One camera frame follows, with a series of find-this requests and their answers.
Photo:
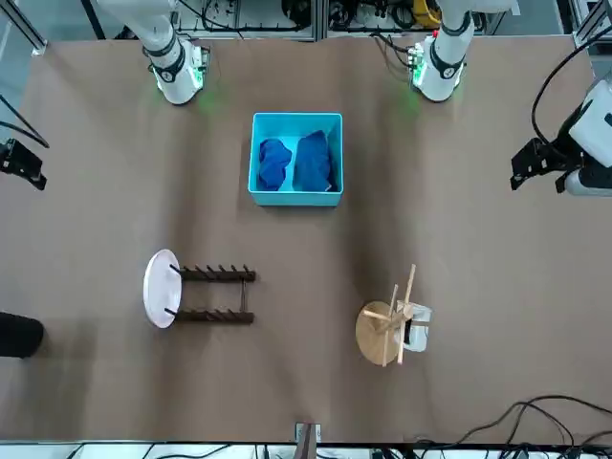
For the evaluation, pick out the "black cylindrical vase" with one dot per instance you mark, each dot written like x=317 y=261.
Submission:
x=19 y=334

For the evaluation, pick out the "yellow black equipment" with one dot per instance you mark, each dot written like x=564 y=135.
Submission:
x=425 y=12

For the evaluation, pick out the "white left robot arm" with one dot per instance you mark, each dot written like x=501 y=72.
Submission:
x=442 y=72

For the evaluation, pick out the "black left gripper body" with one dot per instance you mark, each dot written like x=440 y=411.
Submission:
x=566 y=160

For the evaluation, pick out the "wooden mug stand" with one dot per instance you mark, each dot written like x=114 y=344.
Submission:
x=375 y=334

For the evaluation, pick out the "cyan plastic box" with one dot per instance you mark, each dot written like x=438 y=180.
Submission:
x=263 y=124

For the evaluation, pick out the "white round plate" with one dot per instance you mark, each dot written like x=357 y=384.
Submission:
x=160 y=291

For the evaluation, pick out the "dark wooden dish rack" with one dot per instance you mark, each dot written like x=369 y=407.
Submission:
x=215 y=275

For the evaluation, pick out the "aluminium frame post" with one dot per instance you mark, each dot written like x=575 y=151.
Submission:
x=590 y=33
x=24 y=24

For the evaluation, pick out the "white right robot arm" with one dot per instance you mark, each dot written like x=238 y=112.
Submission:
x=172 y=72

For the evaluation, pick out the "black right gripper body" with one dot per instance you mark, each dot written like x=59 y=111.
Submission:
x=3 y=150

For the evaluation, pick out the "blue square rag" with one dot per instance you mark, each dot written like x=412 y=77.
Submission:
x=273 y=165
x=313 y=162

